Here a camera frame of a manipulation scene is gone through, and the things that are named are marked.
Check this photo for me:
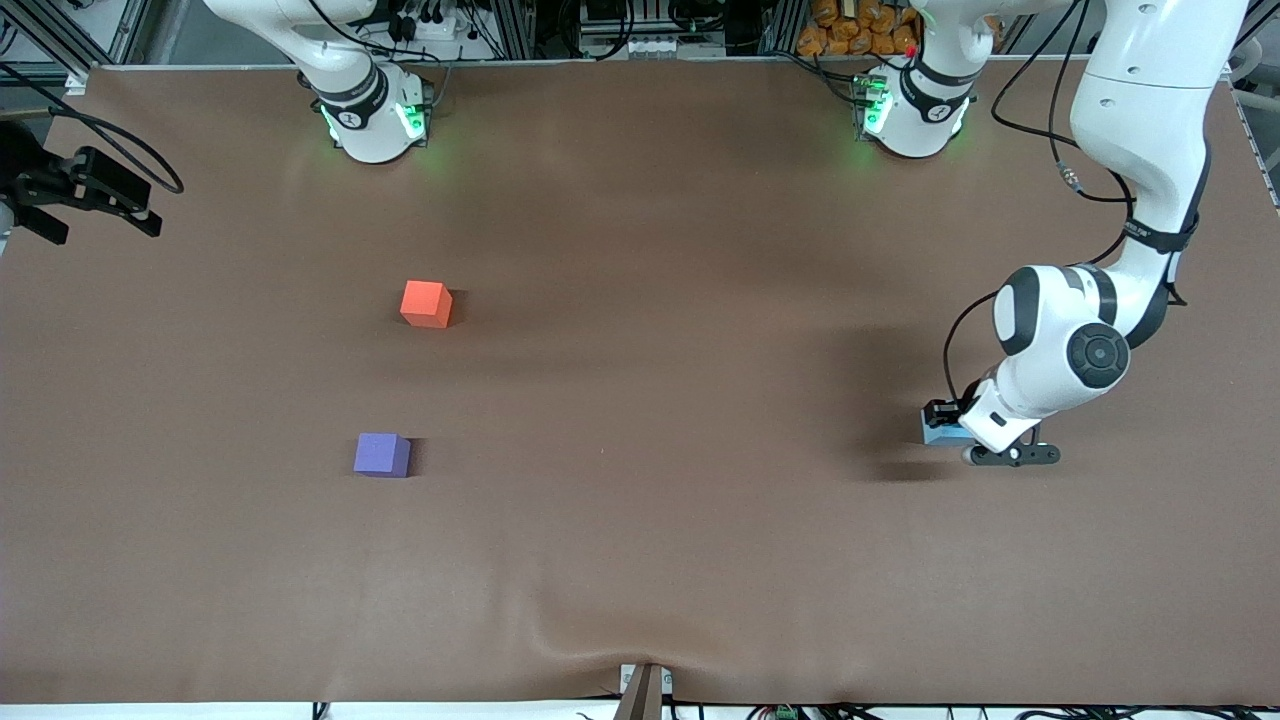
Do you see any orange block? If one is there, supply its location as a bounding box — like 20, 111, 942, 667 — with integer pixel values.
400, 280, 454, 330

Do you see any purple block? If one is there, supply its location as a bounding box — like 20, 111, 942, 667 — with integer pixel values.
353, 432, 412, 479

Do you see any white power strip with plugs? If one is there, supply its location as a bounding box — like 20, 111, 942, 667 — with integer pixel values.
393, 0, 458, 44

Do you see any brown table mat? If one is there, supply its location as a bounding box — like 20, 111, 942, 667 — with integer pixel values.
0, 60, 1280, 706

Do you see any aluminium frame profile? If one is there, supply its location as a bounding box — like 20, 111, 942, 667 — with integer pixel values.
0, 0, 153, 77
763, 0, 808, 57
493, 0, 538, 60

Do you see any brown post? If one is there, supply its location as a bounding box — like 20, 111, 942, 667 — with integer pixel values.
618, 662, 666, 720

